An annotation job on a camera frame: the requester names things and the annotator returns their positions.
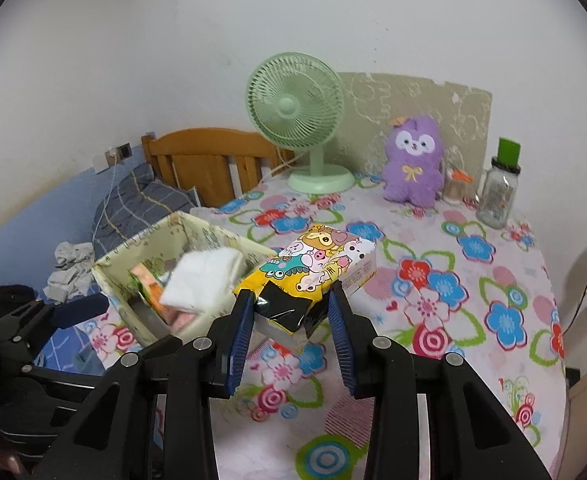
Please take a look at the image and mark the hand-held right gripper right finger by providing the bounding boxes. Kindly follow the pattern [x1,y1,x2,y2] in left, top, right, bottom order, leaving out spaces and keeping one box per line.
[327,282,557,480]

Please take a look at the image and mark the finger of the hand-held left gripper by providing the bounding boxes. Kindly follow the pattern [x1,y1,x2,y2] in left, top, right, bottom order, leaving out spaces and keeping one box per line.
[20,359,108,392]
[0,294,110,346]

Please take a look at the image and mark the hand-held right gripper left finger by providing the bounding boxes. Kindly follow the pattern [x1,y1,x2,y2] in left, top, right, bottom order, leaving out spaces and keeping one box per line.
[30,290,255,480]

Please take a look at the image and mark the orange packet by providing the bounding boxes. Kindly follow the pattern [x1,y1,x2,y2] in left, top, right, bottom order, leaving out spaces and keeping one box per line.
[128,264,171,318]

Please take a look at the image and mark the white tissue pack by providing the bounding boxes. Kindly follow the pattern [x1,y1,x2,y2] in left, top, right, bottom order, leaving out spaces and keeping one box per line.
[159,247,246,317]

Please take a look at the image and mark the cartoon print tissue pack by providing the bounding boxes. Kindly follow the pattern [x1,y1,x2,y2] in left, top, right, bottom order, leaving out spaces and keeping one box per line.
[232,225,378,345]

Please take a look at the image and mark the yellow fabric storage box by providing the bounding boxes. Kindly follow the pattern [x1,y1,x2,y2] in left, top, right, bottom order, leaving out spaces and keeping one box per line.
[90,211,279,348]

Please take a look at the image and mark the crumpled grey white clothes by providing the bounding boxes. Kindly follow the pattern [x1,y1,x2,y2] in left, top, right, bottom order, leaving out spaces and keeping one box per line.
[42,241,99,303]

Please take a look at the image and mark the grey plaid pillow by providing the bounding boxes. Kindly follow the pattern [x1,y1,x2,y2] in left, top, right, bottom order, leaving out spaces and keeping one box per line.
[92,162,201,256]

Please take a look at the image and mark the purple plush toy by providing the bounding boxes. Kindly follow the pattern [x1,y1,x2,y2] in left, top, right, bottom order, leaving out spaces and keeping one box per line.
[381,115,447,208]

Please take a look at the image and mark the wooden bed headboard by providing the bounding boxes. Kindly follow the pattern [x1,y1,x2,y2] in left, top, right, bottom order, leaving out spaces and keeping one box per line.
[140,127,297,209]

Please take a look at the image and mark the toothpick jar orange lid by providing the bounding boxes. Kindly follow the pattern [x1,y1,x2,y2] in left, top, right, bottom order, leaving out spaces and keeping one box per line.
[441,162,474,205]

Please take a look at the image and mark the glass bottle green lid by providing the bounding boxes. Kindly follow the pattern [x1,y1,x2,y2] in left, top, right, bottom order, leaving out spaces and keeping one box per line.
[476,136,521,228]

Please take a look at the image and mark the green desk fan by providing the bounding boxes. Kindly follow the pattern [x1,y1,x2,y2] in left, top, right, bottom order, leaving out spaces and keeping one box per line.
[246,51,355,195]

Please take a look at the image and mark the white charger cable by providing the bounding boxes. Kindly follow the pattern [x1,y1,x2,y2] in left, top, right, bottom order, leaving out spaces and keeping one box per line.
[96,147,119,241]

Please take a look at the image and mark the beige patterned wall board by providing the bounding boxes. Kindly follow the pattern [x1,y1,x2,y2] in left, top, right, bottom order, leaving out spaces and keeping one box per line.
[336,71,493,196]

